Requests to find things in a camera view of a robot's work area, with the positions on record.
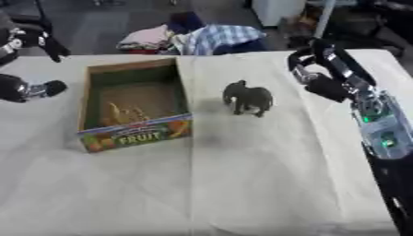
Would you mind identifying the pile of folded cloths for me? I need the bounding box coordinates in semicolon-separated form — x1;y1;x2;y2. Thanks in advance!
114;11;270;56

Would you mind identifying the white cabinet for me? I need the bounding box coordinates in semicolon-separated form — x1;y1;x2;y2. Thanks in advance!
250;0;309;28

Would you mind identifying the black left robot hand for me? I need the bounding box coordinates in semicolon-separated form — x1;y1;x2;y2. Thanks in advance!
0;27;73;104

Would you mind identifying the dark grey toy elephant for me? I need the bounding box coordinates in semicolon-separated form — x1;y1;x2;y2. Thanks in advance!
220;79;277;118

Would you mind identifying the tan cardboard box green inside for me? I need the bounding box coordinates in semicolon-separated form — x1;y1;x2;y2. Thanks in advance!
76;57;195;154

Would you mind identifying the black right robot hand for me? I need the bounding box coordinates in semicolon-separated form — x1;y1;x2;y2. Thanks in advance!
285;38;378;103

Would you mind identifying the black chair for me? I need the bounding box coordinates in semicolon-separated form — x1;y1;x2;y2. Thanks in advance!
0;0;55;33

